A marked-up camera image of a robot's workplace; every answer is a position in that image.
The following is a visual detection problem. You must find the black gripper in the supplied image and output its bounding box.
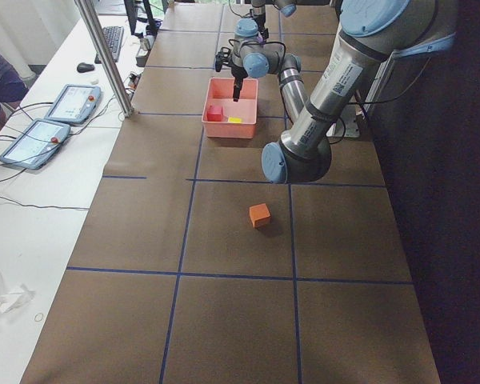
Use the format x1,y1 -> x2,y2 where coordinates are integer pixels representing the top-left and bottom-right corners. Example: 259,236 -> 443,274
231,64 -> 246,102

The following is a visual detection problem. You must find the red foam block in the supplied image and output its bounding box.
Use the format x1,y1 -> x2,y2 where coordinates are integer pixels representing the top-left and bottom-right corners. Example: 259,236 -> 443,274
206,105 -> 224,122

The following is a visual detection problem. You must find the orange foam block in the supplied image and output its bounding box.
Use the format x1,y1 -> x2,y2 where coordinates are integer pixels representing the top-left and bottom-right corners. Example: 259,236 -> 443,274
249,203 -> 271,228

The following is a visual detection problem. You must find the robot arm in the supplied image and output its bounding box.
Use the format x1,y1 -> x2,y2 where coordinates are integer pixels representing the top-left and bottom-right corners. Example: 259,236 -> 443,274
215,1 -> 458,183
249,0 -> 297,31

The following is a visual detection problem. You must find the pink plastic bin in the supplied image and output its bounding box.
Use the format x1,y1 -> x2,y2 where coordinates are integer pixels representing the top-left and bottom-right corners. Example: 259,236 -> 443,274
202,78 -> 258,139

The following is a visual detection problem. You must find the white mounting pillar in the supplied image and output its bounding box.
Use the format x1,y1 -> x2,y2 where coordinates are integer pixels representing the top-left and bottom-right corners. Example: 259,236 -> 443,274
326,97 -> 361,139

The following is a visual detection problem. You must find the black keyboard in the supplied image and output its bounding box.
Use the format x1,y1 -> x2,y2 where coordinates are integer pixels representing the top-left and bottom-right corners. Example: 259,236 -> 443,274
102,26 -> 124,62

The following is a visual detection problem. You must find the black computer mouse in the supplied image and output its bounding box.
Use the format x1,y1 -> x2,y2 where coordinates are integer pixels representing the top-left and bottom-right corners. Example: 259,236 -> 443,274
77,62 -> 95,74

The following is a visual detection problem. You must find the far teach pendant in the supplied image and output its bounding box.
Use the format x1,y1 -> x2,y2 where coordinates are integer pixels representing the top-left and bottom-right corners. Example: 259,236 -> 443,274
45,84 -> 102,124

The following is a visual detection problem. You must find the teach pendant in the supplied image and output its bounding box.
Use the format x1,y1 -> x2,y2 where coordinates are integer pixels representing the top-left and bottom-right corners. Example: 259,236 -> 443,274
45,84 -> 102,124
0,118 -> 70,170

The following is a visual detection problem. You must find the near teach pendant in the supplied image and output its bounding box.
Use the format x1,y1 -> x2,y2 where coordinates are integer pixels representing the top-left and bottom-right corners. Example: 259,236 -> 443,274
0,118 -> 70,170

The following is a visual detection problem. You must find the crumpled white paper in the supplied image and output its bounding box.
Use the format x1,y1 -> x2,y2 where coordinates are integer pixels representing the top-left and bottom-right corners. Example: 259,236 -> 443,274
0,271 -> 36,317

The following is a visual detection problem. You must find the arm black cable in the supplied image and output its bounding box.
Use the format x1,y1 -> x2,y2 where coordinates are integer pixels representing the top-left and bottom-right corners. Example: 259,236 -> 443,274
227,38 -> 433,139

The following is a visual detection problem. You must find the aluminium frame post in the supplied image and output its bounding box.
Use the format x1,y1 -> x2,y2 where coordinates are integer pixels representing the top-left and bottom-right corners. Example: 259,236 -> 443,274
74,0 -> 134,118

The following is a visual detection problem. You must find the pendant black cable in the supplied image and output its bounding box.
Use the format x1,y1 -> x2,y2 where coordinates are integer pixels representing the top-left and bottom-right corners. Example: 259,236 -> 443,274
0,163 -> 90,211

